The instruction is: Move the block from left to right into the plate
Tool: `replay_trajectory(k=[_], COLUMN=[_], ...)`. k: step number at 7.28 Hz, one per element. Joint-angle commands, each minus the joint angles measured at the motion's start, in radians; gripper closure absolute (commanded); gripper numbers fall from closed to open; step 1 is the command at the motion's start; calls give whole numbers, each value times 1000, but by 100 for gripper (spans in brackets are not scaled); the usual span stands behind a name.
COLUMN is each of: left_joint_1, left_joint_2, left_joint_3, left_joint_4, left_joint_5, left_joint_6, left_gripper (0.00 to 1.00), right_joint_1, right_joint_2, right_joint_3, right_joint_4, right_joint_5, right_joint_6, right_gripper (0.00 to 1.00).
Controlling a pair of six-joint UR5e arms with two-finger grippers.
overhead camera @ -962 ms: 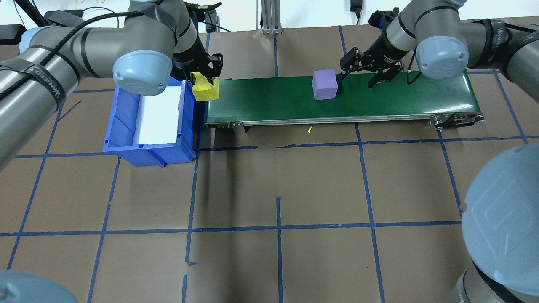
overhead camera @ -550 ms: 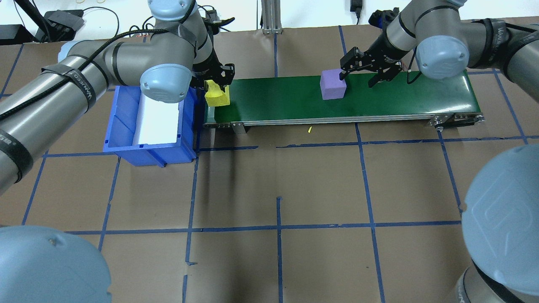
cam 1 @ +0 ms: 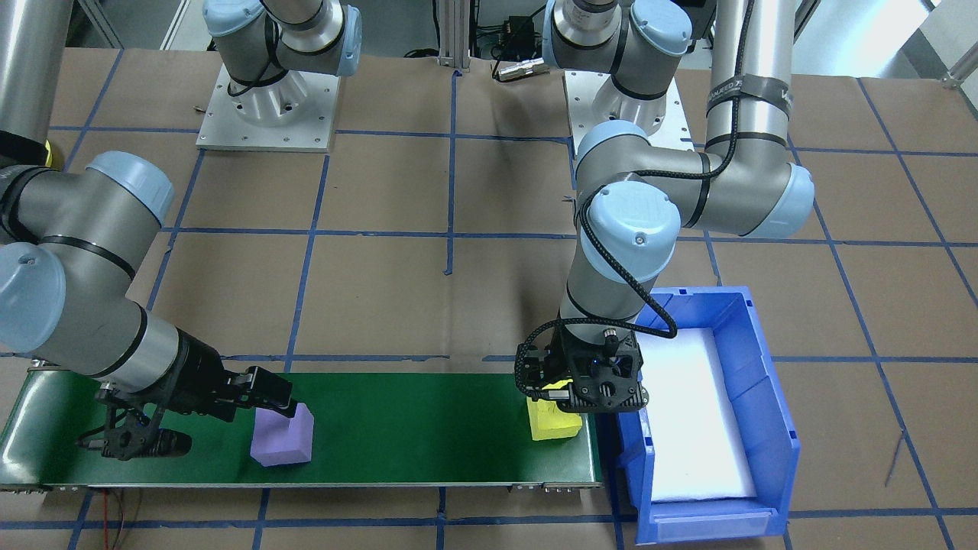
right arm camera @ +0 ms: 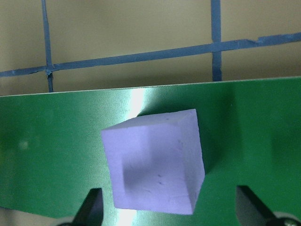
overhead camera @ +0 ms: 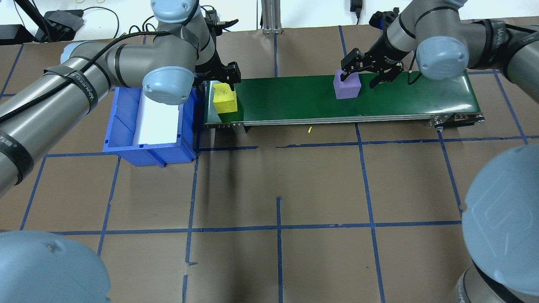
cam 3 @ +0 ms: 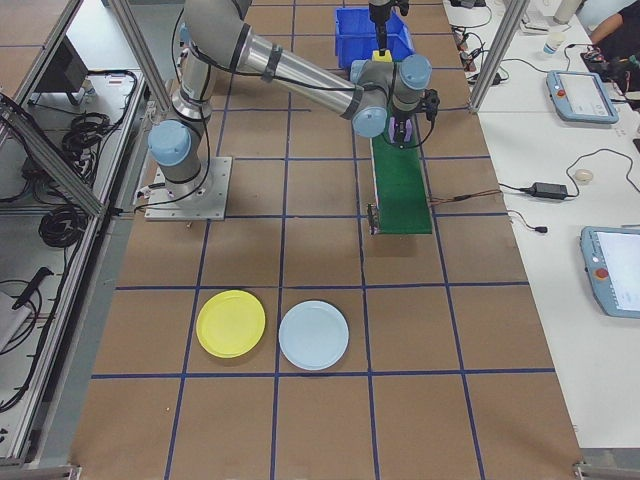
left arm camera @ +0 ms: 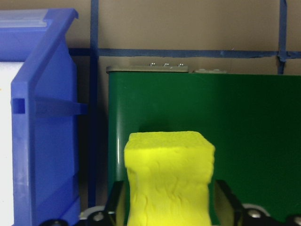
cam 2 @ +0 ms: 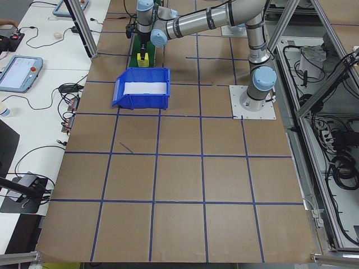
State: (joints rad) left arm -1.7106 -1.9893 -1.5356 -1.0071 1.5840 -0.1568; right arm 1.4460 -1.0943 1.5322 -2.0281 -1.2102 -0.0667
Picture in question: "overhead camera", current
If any white foam pad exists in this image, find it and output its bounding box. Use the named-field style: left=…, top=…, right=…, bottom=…
left=133, top=95, right=181, bottom=146

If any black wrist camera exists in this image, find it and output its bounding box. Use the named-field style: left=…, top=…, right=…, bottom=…
left=368, top=8, right=400, bottom=31
left=204, top=8, right=240, bottom=33

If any green conveyor belt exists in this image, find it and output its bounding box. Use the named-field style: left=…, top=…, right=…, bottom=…
left=203, top=69, right=486, bottom=134

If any black camera stand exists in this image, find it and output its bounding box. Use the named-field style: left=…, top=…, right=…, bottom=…
left=0, top=0, right=53, bottom=45

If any yellow foam block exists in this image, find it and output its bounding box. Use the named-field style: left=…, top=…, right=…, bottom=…
left=213, top=83, right=238, bottom=113

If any purple foam block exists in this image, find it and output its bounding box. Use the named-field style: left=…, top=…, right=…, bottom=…
left=333, top=70, right=362, bottom=100

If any aluminium profile post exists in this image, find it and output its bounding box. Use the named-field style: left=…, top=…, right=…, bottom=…
left=261, top=0, right=284, bottom=35

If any blue plastic storage bin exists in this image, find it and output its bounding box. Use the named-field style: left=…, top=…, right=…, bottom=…
left=103, top=82, right=198, bottom=168

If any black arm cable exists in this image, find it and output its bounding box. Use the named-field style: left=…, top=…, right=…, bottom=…
left=0, top=0, right=203, bottom=125

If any dark box device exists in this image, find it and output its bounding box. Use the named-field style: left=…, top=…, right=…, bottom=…
left=43, top=9, right=85, bottom=43

